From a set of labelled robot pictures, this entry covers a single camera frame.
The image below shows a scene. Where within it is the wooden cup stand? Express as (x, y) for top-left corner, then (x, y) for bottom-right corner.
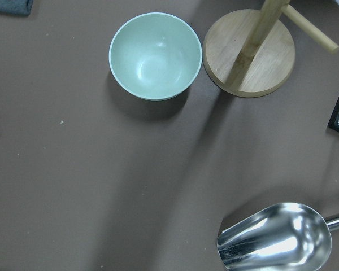
(203, 1), (339, 98)

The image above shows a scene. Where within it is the steel ice scoop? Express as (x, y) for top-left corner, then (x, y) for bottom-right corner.
(217, 203), (339, 270)

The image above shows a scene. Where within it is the mint green bowl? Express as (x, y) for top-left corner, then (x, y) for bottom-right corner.
(108, 12), (202, 101)

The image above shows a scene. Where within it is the grey folded cloth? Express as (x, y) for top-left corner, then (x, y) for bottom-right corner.
(0, 0), (33, 16)

